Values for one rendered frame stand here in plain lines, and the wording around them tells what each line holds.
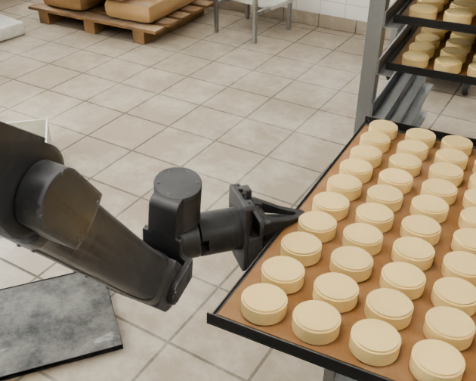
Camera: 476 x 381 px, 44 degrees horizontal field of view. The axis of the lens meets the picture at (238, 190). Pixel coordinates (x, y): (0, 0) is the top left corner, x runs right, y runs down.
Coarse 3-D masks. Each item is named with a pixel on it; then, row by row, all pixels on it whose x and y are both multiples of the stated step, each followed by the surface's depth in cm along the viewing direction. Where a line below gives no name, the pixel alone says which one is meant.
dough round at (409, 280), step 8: (392, 264) 69; (400, 264) 69; (408, 264) 69; (384, 272) 67; (392, 272) 67; (400, 272) 67; (408, 272) 68; (416, 272) 68; (384, 280) 67; (392, 280) 66; (400, 280) 66; (408, 280) 66; (416, 280) 66; (424, 280) 67; (392, 288) 66; (400, 288) 65; (408, 288) 65; (416, 288) 65; (408, 296) 66; (416, 296) 66
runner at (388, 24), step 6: (396, 0) 111; (402, 0) 115; (408, 0) 120; (390, 6) 108; (396, 6) 111; (402, 6) 117; (390, 12) 108; (396, 12) 113; (384, 18) 106; (390, 18) 109; (384, 24) 106; (390, 24) 108; (396, 24) 108; (402, 24) 108
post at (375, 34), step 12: (372, 0) 105; (384, 0) 104; (372, 12) 106; (384, 12) 105; (372, 24) 107; (372, 36) 109; (384, 36) 110; (372, 48) 110; (372, 60) 111; (372, 72) 112; (360, 84) 114; (372, 84) 113; (360, 96) 116; (372, 96) 115; (360, 108) 117; (360, 120) 118; (324, 372) 162
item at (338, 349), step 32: (384, 160) 96; (320, 192) 86; (416, 192) 87; (448, 224) 80; (320, 256) 73; (384, 256) 73; (288, 320) 63; (352, 320) 63; (416, 320) 64; (320, 352) 59
